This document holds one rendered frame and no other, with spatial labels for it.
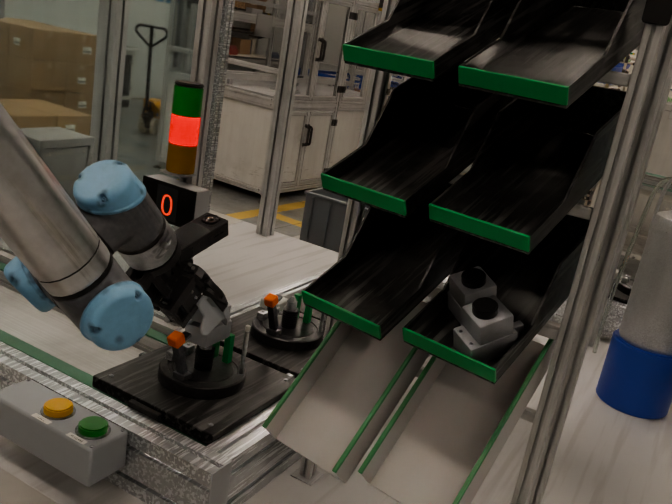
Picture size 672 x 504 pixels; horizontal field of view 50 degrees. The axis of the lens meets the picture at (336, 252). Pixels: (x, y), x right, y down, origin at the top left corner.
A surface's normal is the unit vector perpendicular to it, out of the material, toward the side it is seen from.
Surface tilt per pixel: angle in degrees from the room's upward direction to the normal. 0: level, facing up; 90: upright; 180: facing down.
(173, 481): 90
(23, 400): 0
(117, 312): 92
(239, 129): 90
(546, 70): 25
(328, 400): 45
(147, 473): 90
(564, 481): 0
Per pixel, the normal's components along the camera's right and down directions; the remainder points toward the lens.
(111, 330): 0.65, 0.36
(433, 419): -0.33, -0.58
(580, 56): -0.11, -0.80
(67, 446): -0.49, 0.18
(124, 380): 0.17, -0.94
